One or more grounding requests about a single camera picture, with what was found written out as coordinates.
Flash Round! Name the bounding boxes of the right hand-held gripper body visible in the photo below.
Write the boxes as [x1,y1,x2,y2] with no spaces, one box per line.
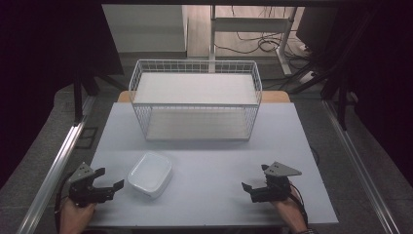
[250,161,303,204]

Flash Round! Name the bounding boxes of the person's right hand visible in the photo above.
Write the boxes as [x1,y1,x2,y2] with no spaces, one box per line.
[270,188,309,229]

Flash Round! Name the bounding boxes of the white plastic basin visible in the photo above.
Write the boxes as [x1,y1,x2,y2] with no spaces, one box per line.
[127,151,174,200]

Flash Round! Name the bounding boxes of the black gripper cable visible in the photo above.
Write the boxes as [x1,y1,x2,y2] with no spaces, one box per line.
[289,183,310,228]
[54,172,74,233]

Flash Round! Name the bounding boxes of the white power strip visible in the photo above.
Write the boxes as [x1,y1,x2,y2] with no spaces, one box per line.
[298,70,316,85]

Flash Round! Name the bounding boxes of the black metal stand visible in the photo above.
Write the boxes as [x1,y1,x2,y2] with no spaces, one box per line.
[72,69,126,127]
[319,69,350,132]

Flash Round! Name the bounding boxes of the black floor cables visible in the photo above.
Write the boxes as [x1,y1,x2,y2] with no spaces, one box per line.
[214,5,325,94]

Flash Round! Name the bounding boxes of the white desk frame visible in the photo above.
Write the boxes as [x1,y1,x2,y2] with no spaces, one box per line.
[207,4,299,77]

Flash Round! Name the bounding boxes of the silver aluminium rail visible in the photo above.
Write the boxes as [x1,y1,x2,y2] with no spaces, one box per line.
[16,96,96,234]
[321,99,401,234]

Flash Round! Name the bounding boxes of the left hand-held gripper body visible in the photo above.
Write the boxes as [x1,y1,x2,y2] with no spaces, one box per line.
[67,162,115,208]

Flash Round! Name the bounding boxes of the person's left hand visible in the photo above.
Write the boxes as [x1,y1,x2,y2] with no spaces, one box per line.
[59,198,96,234]

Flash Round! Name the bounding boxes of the white wire rack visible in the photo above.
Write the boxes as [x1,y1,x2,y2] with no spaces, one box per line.
[128,58,264,142]

